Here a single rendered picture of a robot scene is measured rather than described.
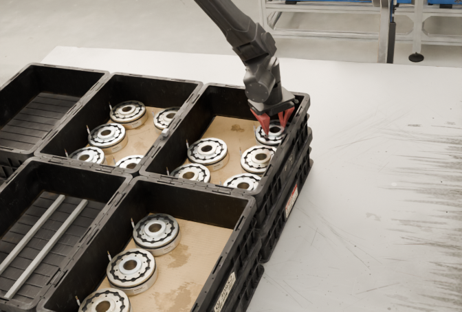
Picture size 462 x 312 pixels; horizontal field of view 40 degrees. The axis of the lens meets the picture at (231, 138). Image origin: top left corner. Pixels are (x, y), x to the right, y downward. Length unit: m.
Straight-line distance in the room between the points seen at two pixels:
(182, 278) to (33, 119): 0.82
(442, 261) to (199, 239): 0.55
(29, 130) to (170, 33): 2.30
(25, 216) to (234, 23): 0.68
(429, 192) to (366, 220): 0.19
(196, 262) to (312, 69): 1.01
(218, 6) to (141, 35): 2.77
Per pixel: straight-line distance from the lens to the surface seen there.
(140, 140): 1.76
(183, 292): 1.34
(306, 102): 1.62
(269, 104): 1.57
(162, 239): 1.41
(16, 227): 1.62
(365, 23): 3.98
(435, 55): 3.65
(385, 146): 1.85
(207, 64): 2.30
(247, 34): 1.46
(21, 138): 1.92
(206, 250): 1.41
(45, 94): 2.09
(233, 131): 1.72
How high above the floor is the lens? 1.84
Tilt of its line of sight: 37 degrees down
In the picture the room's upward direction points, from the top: 9 degrees counter-clockwise
